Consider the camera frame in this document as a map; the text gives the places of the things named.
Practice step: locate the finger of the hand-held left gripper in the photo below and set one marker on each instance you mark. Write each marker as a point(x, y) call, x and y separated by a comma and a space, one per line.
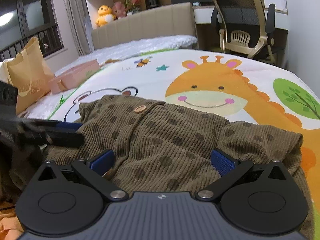
point(67, 124)
point(65, 137)

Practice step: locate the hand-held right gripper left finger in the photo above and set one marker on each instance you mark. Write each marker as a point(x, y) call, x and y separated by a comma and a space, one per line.
point(102, 163)

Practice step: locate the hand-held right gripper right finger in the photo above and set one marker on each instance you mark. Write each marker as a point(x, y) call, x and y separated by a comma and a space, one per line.
point(222, 163)

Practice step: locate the dark brown ribbed garment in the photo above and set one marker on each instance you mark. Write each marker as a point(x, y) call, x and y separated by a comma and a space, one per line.
point(22, 170)

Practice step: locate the pink gift box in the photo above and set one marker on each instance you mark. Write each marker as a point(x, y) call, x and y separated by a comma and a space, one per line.
point(75, 75)

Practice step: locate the tan paper bag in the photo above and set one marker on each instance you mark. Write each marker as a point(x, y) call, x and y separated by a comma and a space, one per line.
point(27, 72)

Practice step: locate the cartoon animal printed blanket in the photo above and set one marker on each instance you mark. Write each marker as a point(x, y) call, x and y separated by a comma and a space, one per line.
point(215, 85)

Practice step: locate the black window railing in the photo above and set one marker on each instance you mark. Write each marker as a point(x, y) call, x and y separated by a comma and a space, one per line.
point(50, 40)

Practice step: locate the white quilted mattress cover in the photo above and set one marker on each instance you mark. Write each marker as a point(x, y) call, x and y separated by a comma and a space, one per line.
point(125, 47)

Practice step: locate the grey curtain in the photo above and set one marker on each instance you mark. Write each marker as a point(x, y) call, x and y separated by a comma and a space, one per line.
point(75, 17)

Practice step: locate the window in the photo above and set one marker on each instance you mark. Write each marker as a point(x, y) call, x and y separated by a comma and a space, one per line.
point(32, 12)

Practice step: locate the yellow duck plush toy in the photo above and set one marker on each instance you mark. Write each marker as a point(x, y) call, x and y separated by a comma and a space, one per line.
point(105, 16)

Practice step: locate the pink plush toy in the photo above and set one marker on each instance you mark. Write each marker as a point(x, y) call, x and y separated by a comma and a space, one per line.
point(119, 10)

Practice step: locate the beige padded headboard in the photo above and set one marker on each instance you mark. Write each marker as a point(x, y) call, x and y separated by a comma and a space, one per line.
point(145, 25)

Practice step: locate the potted plant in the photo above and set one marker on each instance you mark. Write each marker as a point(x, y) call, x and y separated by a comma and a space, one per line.
point(132, 5)

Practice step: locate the beige mesh office chair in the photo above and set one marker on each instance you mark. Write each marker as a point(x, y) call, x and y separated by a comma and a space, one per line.
point(240, 17)

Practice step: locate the white wardrobe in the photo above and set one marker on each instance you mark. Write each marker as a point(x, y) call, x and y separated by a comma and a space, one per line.
point(305, 30)

